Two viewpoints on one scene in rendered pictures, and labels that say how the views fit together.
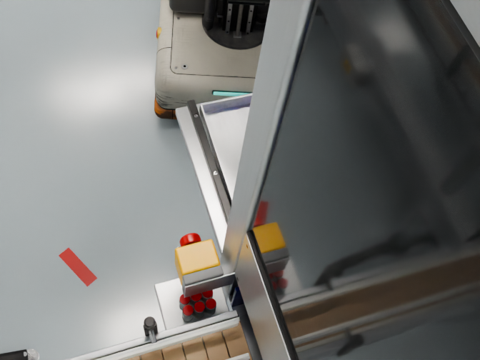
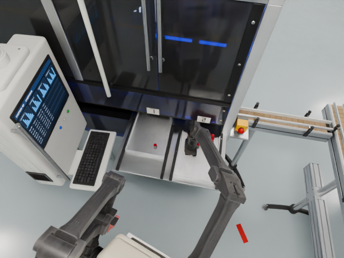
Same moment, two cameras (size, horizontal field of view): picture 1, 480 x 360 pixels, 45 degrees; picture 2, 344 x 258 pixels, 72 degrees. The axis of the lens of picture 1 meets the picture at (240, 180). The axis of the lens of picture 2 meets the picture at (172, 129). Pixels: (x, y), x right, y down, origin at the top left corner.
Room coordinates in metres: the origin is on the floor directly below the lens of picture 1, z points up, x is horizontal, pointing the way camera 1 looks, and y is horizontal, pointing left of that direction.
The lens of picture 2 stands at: (1.36, 0.22, 2.28)
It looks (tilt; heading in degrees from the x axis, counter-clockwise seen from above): 57 degrees down; 217
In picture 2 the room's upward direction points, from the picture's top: 2 degrees clockwise
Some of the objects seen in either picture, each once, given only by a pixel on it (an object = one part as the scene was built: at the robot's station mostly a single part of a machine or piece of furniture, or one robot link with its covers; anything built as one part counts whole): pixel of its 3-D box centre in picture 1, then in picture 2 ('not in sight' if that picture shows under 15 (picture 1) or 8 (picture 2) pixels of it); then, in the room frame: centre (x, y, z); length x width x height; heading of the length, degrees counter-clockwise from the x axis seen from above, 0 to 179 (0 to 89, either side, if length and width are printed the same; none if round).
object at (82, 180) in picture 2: not in sight; (92, 156); (1.11, -0.64, 0.82); 0.40 x 0.14 x 0.02; 32
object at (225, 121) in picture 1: (276, 158); (197, 155); (0.68, -0.07, 0.90); 0.34 x 0.26 x 0.04; 27
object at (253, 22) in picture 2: not in sight; (234, 80); (0.45, -0.07, 1.40); 0.04 x 0.01 x 0.80; 118
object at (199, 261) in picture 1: (198, 266); (241, 124); (0.36, 0.04, 1.00); 0.08 x 0.07 x 0.07; 28
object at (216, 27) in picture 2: not in sight; (200, 57); (0.53, -0.24, 1.51); 0.43 x 0.01 x 0.59; 118
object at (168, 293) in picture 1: (194, 309); (239, 130); (0.32, 0.04, 0.87); 0.14 x 0.13 x 0.02; 28
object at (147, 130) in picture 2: not in sight; (150, 132); (0.74, -0.42, 0.90); 0.34 x 0.26 x 0.04; 28
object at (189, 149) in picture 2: not in sight; (191, 144); (0.76, -0.09, 1.12); 0.10 x 0.07 x 0.07; 35
